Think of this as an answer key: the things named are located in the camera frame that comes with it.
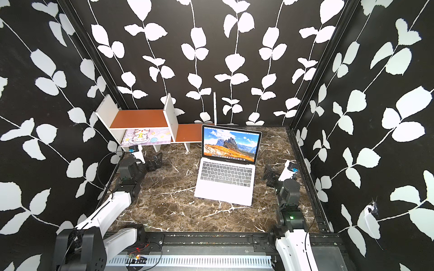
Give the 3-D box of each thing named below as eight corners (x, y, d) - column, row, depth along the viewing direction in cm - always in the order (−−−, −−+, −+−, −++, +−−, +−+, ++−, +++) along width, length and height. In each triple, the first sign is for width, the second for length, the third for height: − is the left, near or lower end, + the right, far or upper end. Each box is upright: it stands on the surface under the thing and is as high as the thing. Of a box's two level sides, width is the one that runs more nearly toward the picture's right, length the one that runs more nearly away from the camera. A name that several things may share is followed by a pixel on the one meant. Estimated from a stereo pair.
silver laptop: (195, 196, 90) (187, 171, 68) (207, 154, 108) (204, 123, 87) (250, 206, 87) (259, 183, 65) (253, 160, 105) (261, 131, 84)
